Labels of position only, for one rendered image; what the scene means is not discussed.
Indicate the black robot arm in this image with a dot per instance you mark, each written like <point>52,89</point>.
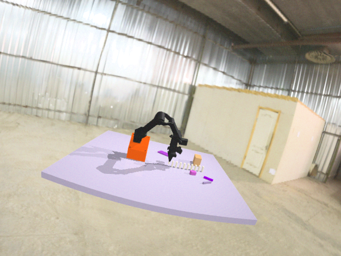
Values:
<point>159,119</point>

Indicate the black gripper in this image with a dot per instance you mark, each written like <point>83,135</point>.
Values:
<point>171,152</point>

